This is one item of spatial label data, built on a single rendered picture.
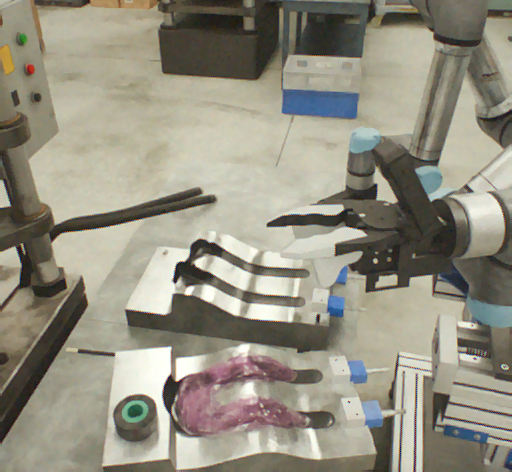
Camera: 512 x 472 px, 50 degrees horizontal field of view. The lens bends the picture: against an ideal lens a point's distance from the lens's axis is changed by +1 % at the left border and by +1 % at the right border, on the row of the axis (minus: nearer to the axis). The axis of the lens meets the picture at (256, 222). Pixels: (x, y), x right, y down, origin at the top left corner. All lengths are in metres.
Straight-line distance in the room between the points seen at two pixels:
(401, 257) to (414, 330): 2.00
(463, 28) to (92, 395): 1.10
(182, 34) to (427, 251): 4.71
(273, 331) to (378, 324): 1.32
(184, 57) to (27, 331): 4.08
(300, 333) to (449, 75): 0.66
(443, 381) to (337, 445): 0.24
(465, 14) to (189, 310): 0.88
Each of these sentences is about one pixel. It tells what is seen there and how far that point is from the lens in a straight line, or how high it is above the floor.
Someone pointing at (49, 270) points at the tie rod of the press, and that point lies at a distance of 1.57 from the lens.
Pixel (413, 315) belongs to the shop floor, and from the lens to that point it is 2.68.
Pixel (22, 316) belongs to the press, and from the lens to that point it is 1.58.
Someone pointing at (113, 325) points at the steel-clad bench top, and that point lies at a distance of 1.46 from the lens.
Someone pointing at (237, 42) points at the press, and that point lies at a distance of 5.14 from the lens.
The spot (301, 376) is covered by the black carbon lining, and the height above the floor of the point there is 0.85.
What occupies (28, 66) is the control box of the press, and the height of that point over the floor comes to 1.31.
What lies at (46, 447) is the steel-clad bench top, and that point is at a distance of 1.27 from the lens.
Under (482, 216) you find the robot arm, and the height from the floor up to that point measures 1.46.
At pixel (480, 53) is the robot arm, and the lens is 1.43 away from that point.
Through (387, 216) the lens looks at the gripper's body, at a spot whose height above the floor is 1.47.
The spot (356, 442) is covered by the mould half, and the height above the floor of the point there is 0.86.
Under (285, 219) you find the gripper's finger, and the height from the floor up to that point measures 1.45.
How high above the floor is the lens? 1.81
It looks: 35 degrees down
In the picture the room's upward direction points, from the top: straight up
